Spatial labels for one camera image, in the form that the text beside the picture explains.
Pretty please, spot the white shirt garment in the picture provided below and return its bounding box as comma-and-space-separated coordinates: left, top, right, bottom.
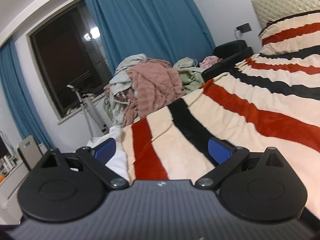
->
86, 126, 130, 181

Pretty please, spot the grey white clothes heap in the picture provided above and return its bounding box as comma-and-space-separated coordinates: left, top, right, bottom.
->
105, 54, 146, 125

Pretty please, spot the garment steamer stand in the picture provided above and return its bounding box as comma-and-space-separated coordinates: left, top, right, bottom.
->
67, 84, 109, 137

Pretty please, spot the grey chair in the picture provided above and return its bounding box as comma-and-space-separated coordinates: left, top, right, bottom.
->
17, 135, 43, 171

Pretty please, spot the striped fleece bed blanket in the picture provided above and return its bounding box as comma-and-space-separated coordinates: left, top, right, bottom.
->
121, 54, 319, 216

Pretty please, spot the green blanket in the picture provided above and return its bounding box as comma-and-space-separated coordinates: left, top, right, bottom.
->
173, 57, 204, 94

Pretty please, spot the blue curtain left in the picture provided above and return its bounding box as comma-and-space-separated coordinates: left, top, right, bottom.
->
1, 38, 54, 148

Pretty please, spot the blue curtain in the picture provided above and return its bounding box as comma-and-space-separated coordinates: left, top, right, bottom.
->
1, 38, 54, 148
85, 0, 215, 74

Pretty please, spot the dark window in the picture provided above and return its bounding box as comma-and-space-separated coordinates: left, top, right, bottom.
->
30, 0, 112, 118

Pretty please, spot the pink fluffy blanket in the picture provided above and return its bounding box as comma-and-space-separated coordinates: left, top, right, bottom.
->
103, 57, 187, 128

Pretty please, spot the small pink garment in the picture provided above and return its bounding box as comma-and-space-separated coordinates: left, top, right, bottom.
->
199, 56, 222, 69

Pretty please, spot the white desk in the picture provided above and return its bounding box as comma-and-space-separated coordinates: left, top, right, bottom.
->
0, 160, 29, 225

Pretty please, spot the black armchair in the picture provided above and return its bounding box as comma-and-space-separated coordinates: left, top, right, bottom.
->
202, 40, 254, 82

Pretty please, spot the striped pillow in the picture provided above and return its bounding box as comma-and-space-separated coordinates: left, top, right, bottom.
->
259, 10, 319, 56

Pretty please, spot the blue curtain right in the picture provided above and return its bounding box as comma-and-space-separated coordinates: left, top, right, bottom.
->
85, 0, 215, 74

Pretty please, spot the beige quilted headboard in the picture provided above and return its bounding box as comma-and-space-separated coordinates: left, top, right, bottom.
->
252, 0, 319, 28

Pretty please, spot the wall socket with plug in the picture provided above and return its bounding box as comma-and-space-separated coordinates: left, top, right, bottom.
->
234, 23, 252, 40

